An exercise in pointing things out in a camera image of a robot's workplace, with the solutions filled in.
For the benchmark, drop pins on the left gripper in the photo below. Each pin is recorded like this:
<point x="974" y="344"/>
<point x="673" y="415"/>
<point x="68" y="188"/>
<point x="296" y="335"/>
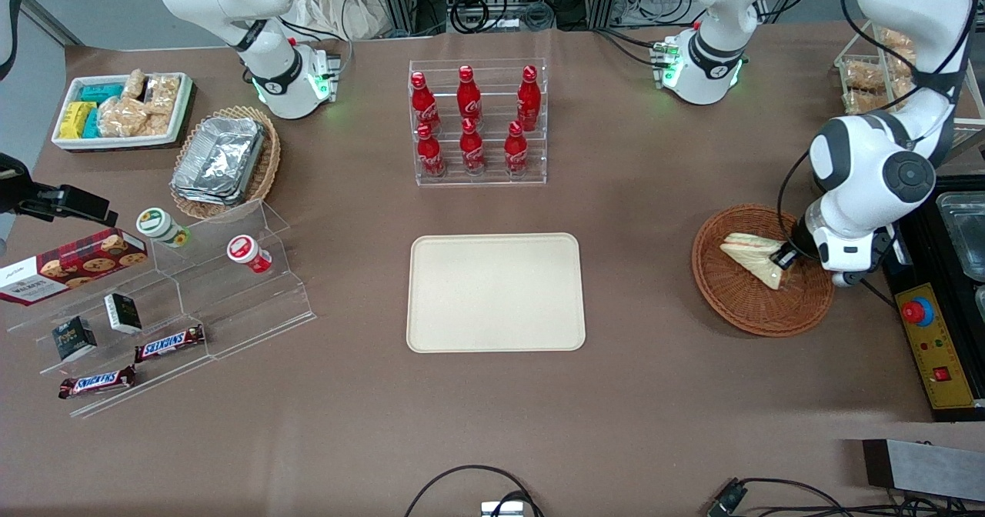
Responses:
<point x="799" y="240"/>

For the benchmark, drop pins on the triangle sandwich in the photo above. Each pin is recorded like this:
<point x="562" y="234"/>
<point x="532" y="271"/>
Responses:
<point x="758" y="267"/>

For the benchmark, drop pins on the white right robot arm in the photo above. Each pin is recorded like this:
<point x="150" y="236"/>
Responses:
<point x="269" y="63"/>

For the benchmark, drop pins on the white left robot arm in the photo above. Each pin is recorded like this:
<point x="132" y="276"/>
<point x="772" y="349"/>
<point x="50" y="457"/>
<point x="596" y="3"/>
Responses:
<point x="862" y="163"/>

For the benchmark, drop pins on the round brown wicker basket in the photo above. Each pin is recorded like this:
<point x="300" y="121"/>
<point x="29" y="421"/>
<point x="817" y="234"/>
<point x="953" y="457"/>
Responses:
<point x="762" y="313"/>

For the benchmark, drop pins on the oval tan wicker basket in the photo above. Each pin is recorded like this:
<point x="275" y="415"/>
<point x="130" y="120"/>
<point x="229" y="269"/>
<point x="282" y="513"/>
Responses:
<point x="269" y="163"/>

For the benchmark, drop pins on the cream plastic tray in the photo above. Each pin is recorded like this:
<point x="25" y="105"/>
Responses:
<point x="492" y="294"/>

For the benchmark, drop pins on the white rectangular snack bin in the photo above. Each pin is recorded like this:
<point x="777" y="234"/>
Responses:
<point x="65" y="144"/>

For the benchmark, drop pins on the red tartan cookie box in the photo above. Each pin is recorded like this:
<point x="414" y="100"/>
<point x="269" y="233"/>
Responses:
<point x="69" y="267"/>

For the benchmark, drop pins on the teal snack packet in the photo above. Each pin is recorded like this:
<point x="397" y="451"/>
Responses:
<point x="100" y="91"/>
<point x="91" y="125"/>

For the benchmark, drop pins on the yellow snack packet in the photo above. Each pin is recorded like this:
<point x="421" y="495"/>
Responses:
<point x="75" y="119"/>

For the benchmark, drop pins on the green lid yogurt cup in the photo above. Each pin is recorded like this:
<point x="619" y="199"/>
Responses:
<point x="158" y="225"/>

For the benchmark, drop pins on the clear bag rice crackers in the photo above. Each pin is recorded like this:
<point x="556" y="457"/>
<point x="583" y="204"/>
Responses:
<point x="863" y="76"/>
<point x="123" y="117"/>
<point x="163" y="92"/>
<point x="866" y="103"/>
<point x="135" y="84"/>
<point x="902" y="57"/>
<point x="896" y="38"/>

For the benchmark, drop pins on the silver metal strip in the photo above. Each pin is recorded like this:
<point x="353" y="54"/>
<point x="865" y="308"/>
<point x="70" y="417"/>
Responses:
<point x="900" y="251"/>

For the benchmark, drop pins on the small black white box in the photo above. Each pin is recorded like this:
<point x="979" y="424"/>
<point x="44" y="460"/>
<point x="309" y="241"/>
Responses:
<point x="123" y="313"/>

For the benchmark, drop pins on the red emergency stop button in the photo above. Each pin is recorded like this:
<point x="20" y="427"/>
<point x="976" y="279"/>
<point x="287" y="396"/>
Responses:
<point x="914" y="311"/>

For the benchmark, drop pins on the black sealing machine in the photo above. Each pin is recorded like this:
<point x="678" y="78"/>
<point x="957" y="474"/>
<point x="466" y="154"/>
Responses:
<point x="935" y="271"/>

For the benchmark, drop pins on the stack of foil containers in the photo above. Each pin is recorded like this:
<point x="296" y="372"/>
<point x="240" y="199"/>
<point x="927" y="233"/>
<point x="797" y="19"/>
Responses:
<point x="219" y="159"/>

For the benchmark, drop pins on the Snickers chocolate bar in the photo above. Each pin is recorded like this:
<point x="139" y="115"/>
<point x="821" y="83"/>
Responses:
<point x="169" y="343"/>
<point x="96" y="382"/>

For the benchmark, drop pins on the metal food container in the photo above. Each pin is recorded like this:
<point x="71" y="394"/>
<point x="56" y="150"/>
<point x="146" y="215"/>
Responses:
<point x="966" y="232"/>
<point x="981" y="305"/>

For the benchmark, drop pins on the red lid yogurt cup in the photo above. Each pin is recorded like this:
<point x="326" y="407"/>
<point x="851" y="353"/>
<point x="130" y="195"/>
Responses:
<point x="246" y="251"/>

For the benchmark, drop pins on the yellow control panel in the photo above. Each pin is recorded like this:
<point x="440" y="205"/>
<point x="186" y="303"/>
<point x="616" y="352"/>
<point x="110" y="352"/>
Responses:
<point x="943" y="348"/>

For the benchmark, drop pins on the grey metal lever bar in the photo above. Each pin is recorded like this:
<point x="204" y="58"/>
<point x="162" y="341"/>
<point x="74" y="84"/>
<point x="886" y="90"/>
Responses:
<point x="969" y="148"/>

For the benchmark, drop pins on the clear acrylic stepped stand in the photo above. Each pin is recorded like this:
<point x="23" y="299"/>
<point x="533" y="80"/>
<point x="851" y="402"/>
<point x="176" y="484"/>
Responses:
<point x="246" y="309"/>

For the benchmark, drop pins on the grey flat block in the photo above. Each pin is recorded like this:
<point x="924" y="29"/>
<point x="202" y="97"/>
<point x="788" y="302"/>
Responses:
<point x="923" y="467"/>

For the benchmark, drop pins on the black connector plug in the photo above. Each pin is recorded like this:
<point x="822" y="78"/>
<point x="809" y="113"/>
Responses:
<point x="727" y="498"/>

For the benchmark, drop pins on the red cola aluminium bottle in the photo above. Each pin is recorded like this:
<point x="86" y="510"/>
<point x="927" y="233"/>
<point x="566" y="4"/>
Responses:
<point x="423" y="101"/>
<point x="431" y="155"/>
<point x="529" y="101"/>
<point x="515" y="151"/>
<point x="472" y="151"/>
<point x="469" y="98"/>

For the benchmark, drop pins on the beige cloth bag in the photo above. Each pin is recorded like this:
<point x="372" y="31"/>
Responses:
<point x="338" y="9"/>

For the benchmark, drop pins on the clear acrylic bottle rack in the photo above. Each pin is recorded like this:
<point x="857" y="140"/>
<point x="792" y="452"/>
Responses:
<point x="477" y="181"/>

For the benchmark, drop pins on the silver connector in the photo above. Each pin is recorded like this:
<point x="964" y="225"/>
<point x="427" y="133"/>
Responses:
<point x="500" y="509"/>

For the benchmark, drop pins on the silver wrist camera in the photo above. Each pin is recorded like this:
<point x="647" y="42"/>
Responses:
<point x="846" y="278"/>

